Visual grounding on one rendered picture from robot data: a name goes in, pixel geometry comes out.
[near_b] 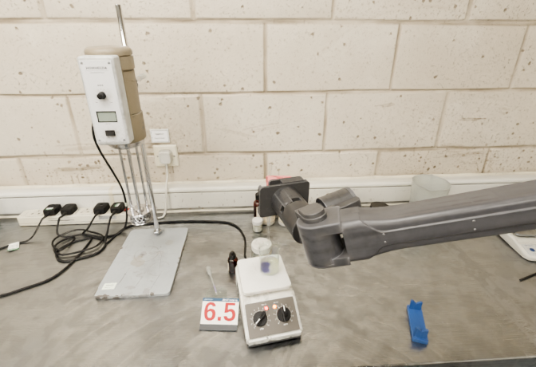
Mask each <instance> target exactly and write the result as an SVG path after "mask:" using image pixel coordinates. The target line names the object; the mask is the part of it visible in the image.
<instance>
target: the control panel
mask: <svg viewBox="0 0 536 367"><path fill-rule="evenodd" d="M273 305H276V308H273ZM265 306H267V307H268V310H265ZM282 306H285V307H286V308H288V309H289V310H290V313H291V316H290V319H289V321H287V322H281V321H280V320H279V319H278V316H277V312H278V310H279V309H280V308H281V307H282ZM245 309H246V320H247V327H248V333H249V339H254V338H258V337H265V336H270V335H274V334H278V333H285V332H290V331H294V330H299V329H300V326H299V322H298V316H297V312H296V308H295V305H294V298H293V296H290V297H286V298H278V299H273V300H268V301H264V302H255V303H251V304H246V305H245ZM258 311H265V312H266V316H267V322H266V324H265V325H264V326H261V327H259V326H256V325H255V324H254V320H253V317H254V314H255V313H257V312H258Z"/></svg>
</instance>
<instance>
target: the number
mask: <svg viewBox="0 0 536 367"><path fill-rule="evenodd" d="M237 309H238V302H207V301H203V316H202V322H237Z"/></svg>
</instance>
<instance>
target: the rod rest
mask: <svg viewBox="0 0 536 367"><path fill-rule="evenodd" d="M422 304H423V302H421V301H419V302H415V301H414V300H412V299H411V301H410V305H407V312H408V321H409V326H410V331H411V337H412V341H414V342H417V343H421V344H425V345H427V344H428V329H426V327H425V323H424V316H423V312H422V308H421V307H422Z"/></svg>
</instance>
